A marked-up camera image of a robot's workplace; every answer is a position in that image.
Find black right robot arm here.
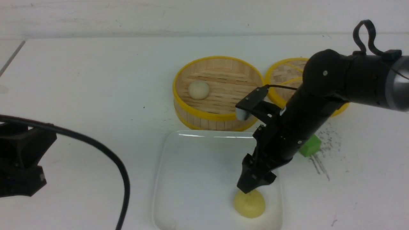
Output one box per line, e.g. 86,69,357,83
235,49,409,194

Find green cube block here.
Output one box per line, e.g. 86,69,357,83
299,134,322,157

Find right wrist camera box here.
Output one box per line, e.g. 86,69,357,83
235,85,281,124

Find white square plate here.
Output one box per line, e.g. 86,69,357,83
152,130,283,230

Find bamboo steamer basket yellow rims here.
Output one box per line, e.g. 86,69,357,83
173,56,264,131

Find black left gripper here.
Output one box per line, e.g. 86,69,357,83
0,123,57,198

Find yellow steamed bun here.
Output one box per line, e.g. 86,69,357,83
233,190,266,219

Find black left camera cable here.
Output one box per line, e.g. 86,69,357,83
0,114,131,230

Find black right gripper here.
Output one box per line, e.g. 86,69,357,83
237,123,307,194

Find white steamed bun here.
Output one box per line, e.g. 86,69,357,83
188,80,210,100

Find woven bamboo steamer lid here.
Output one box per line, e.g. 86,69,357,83
264,57,350,117

